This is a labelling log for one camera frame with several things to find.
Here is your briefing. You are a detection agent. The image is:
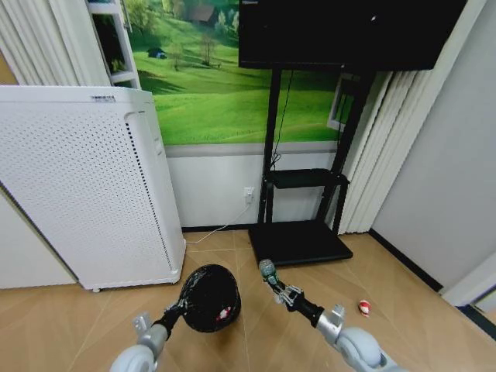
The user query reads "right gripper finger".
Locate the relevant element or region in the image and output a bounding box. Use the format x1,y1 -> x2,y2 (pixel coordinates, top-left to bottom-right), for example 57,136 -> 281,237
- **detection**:
268,281 -> 292,308
275,277 -> 304,300

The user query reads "black trash bin with bag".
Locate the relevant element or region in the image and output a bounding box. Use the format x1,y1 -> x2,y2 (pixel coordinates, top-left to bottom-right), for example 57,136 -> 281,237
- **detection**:
178,264 -> 243,334

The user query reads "clear plastic bottle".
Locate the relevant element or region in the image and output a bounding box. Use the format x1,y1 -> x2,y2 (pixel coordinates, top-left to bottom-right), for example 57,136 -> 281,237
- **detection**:
259,259 -> 281,290

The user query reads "black television floor stand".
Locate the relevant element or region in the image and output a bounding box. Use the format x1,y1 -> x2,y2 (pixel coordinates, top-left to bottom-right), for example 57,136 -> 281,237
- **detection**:
247,67 -> 379,267

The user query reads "black box on stand shelf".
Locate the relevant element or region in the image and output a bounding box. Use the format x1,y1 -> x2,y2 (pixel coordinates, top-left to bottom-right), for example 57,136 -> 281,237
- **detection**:
266,168 -> 350,190

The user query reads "white perforated air purifier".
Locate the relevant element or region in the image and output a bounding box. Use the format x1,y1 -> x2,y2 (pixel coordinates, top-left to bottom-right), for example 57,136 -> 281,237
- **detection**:
0,84 -> 187,293

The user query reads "white pleated curtain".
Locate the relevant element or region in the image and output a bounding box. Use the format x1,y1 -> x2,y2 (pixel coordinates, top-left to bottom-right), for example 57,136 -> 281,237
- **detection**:
0,0 -> 112,87
338,71 -> 439,236

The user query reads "black television screen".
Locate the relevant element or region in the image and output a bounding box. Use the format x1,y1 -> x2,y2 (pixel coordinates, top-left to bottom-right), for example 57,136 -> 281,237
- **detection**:
237,0 -> 469,72

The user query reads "white power cable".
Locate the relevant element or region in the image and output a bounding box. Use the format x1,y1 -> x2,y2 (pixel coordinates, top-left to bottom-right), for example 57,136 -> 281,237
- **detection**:
184,201 -> 252,246

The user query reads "black hanging cable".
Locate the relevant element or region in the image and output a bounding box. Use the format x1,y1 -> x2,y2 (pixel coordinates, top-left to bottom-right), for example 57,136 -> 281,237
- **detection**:
270,69 -> 295,172

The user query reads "white window frame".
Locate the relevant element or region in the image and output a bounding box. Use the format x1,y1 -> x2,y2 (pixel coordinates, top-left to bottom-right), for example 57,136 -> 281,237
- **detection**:
86,0 -> 141,89
326,74 -> 362,131

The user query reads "green landscape wall poster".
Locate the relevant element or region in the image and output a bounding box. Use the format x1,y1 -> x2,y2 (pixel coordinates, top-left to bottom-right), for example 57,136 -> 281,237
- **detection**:
122,0 -> 352,147

